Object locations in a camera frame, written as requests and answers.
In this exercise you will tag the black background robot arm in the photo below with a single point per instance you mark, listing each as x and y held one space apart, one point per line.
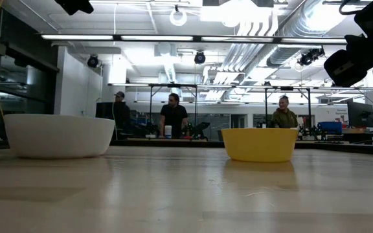
201 129

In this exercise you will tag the white wipes canister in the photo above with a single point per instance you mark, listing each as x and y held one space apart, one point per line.
168 132

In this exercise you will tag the blue storage bin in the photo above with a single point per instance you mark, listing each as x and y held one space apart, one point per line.
330 127

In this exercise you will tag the large white bowl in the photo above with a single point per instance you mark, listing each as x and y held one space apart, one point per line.
58 136

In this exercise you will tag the person with cap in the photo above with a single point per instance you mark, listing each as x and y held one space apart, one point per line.
121 113

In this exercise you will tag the person in green jacket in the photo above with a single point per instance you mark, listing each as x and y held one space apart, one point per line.
283 118

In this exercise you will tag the black aluminium table frame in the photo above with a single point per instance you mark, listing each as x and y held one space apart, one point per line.
173 142

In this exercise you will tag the overhead LED light bar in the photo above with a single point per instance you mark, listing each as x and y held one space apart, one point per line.
157 38

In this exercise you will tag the yellow plastic bowl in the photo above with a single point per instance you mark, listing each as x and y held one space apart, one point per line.
259 145

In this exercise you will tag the black computer monitor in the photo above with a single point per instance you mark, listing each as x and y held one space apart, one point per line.
360 115

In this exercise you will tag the person in black shirt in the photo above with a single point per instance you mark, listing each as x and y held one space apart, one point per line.
173 116

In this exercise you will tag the silver ventilation duct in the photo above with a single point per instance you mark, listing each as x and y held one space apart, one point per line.
290 32

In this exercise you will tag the black hanging spotlight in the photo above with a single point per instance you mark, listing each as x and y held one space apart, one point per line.
93 61
199 58
309 57

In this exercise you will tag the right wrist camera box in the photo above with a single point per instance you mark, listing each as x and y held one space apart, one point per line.
348 69

